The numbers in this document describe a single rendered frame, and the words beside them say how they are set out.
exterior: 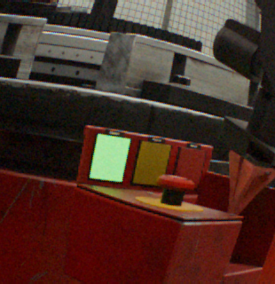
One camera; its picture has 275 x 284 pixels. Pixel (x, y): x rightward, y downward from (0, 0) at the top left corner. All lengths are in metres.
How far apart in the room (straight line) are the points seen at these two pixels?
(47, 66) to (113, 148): 0.54
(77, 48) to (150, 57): 0.27
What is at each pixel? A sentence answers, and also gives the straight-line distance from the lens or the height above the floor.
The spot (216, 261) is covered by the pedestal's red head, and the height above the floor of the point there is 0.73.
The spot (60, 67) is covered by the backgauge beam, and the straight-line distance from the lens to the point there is 1.46.
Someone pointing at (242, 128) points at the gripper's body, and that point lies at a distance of 0.92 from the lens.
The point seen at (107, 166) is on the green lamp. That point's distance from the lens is 0.93.
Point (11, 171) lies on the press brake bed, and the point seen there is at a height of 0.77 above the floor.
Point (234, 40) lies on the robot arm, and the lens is 0.93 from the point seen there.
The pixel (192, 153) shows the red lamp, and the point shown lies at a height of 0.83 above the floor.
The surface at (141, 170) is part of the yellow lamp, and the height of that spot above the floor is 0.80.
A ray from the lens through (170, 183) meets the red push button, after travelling 0.86.
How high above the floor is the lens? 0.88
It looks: 3 degrees down
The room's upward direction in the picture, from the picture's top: 12 degrees clockwise
